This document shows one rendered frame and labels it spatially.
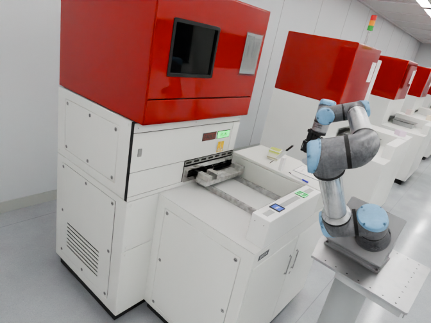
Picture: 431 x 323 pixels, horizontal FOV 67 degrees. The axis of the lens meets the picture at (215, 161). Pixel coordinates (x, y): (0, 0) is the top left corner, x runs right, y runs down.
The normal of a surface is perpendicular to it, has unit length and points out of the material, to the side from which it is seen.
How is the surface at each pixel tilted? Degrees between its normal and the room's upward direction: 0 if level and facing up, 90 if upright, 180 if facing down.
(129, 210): 90
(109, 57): 90
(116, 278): 90
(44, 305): 0
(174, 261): 90
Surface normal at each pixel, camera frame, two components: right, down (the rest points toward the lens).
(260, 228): -0.64, 0.16
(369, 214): -0.24, -0.54
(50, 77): 0.75, 0.36
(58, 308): 0.18, -0.92
